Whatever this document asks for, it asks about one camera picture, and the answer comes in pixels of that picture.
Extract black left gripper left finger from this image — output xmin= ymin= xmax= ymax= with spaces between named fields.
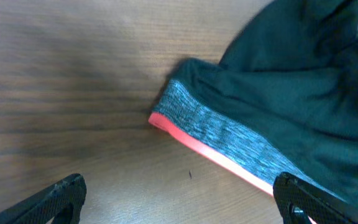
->
xmin=0 ymin=174 xmax=87 ymax=224

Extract black leggings with red waistband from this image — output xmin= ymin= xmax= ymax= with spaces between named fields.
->
xmin=149 ymin=0 xmax=358 ymax=208

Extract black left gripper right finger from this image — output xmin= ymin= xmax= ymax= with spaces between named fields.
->
xmin=273 ymin=172 xmax=358 ymax=224

